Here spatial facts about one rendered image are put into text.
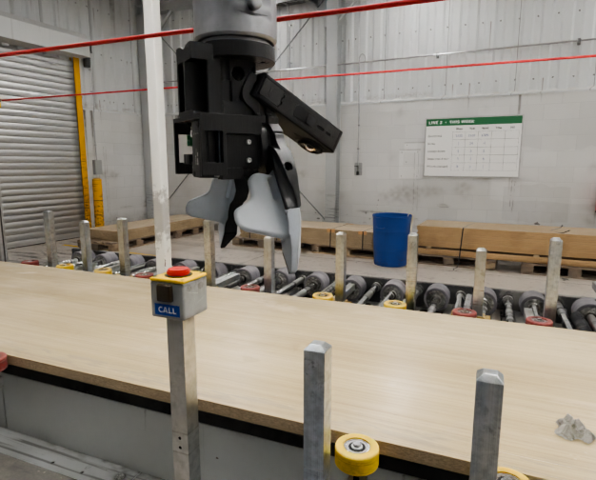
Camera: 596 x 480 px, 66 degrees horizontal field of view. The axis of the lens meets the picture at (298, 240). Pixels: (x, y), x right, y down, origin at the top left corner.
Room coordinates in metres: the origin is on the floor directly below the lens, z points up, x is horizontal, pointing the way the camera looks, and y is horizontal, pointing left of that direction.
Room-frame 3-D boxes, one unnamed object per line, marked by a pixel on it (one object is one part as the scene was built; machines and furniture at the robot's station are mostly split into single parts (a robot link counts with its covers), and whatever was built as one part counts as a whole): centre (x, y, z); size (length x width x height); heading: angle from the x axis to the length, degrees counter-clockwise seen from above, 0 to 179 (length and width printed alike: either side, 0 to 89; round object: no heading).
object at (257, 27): (0.44, 0.06, 1.54); 0.08 x 0.08 x 0.05
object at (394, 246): (6.36, -1.32, 0.36); 0.59 x 0.57 x 0.73; 153
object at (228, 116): (0.44, 0.06, 1.46); 0.09 x 0.08 x 0.12; 123
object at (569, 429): (0.82, -0.54, 0.91); 0.09 x 0.07 x 0.02; 151
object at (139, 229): (8.59, 2.73, 0.23); 2.41 x 0.77 x 0.17; 155
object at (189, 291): (0.78, 0.21, 1.18); 0.07 x 0.07 x 0.08; 67
